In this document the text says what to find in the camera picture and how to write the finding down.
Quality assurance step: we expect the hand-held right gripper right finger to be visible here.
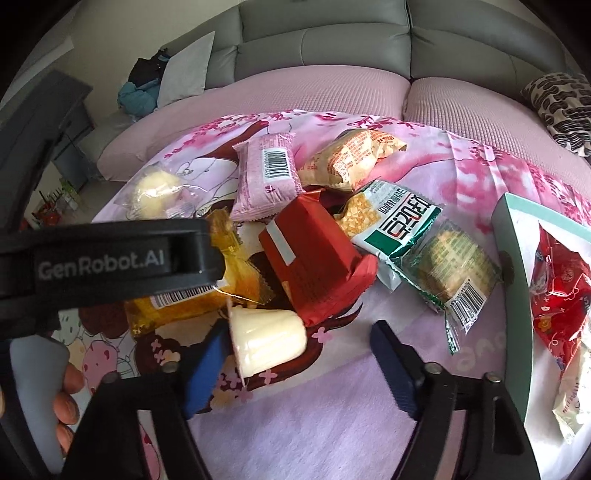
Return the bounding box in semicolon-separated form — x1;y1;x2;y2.
369;320;542;480

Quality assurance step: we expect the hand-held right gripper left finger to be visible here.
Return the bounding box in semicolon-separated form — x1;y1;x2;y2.
59;318;232;480

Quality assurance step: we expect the amber snack packet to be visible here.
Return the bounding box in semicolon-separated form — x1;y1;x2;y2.
124;210;264;340

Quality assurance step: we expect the white pudding cup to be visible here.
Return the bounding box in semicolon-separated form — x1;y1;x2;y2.
226;295;309;386

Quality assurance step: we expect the clear bun packet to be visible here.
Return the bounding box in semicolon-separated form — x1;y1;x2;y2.
113;166;211;221

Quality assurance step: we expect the clear green-edged cookie packet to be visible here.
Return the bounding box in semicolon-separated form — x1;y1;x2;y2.
383;219;503;355

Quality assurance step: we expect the red white-striped snack packet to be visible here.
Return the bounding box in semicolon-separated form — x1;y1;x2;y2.
257;189;379;328

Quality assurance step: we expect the green white snack packet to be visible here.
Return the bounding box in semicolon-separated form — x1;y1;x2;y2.
335;179;443;291

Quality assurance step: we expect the teal-edged white cardboard box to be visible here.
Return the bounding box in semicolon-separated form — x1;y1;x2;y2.
490;193;591;480

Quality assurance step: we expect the white rice cracker packet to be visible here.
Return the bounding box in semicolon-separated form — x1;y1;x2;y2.
551;342;591;446

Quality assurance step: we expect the shiny red snack packet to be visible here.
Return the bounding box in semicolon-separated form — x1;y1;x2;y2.
529;220;591;370

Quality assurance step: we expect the person's left hand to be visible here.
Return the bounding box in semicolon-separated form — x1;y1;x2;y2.
53;362;86;456

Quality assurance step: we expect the pink printed blanket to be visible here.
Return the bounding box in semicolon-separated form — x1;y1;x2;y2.
76;108;591;480

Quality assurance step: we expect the dark grey cabinet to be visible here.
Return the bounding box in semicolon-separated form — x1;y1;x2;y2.
28;69;100;185

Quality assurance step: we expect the teal cloth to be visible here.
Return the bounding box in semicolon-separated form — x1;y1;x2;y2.
117;80;162;118

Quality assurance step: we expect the pink snack packet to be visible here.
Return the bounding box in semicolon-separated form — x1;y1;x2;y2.
230;130;305;223

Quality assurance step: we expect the white pillow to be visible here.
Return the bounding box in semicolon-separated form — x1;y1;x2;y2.
154;30;217;109

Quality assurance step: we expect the beige orange snack packet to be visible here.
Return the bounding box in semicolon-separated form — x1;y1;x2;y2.
295;128;408;192

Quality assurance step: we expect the lilac sofa seat cover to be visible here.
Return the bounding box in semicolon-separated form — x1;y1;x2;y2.
95;62;411;183
404;76;591;195

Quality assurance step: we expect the black beige patterned pillow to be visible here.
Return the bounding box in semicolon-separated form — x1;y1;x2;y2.
522;71;591;158

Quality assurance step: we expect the grey-green leather sofa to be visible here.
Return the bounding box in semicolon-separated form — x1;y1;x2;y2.
92;0;591;139

